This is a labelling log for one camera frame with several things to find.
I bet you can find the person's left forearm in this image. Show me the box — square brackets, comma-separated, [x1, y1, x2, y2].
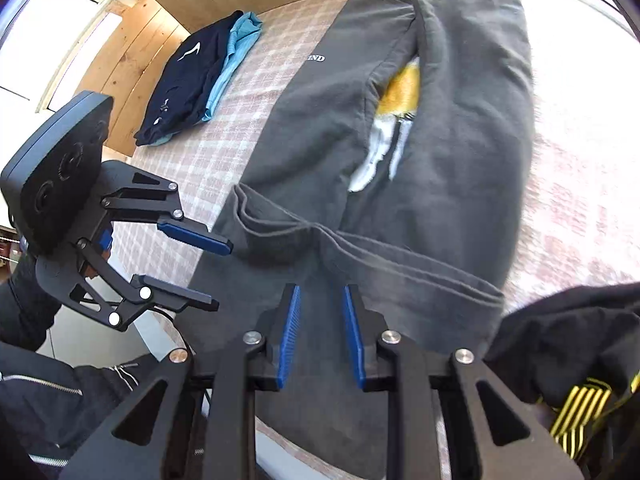
[0, 255, 63, 353]

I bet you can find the black yellow striped garment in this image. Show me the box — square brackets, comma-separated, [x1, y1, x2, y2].
[485, 282, 640, 467]

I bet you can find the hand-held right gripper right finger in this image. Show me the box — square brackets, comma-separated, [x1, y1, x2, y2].
[341, 285, 583, 480]

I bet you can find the folded navy shirt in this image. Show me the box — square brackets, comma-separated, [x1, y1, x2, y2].
[134, 14, 242, 147]

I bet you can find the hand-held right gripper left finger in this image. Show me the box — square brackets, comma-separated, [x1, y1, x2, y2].
[60, 284, 302, 480]

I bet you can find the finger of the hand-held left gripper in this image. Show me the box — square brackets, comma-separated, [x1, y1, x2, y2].
[70, 240, 219, 333]
[100, 160, 234, 256]

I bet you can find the grey flower print t-shirt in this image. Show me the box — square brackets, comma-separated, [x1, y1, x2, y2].
[192, 0, 538, 480]

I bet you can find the person's black jacket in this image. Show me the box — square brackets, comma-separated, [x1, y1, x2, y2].
[0, 340, 187, 480]

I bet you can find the folded light blue shirt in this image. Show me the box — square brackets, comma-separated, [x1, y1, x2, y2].
[150, 10, 264, 147]

